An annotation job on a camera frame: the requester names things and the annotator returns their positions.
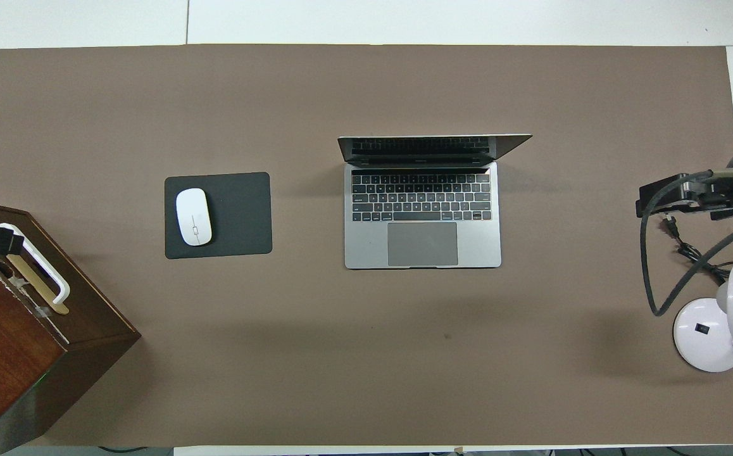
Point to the silver grey laptop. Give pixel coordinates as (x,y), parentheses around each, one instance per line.
(423,244)

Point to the dark brown wooden box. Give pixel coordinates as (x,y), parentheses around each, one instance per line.
(12,342)

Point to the white desk lamp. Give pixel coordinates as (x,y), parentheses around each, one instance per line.
(695,345)

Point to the white computer mouse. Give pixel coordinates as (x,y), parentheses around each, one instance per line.
(194,216)

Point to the black mouse pad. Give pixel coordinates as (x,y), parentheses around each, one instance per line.
(240,215)

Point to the brown table mat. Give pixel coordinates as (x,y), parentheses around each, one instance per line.
(366,354)

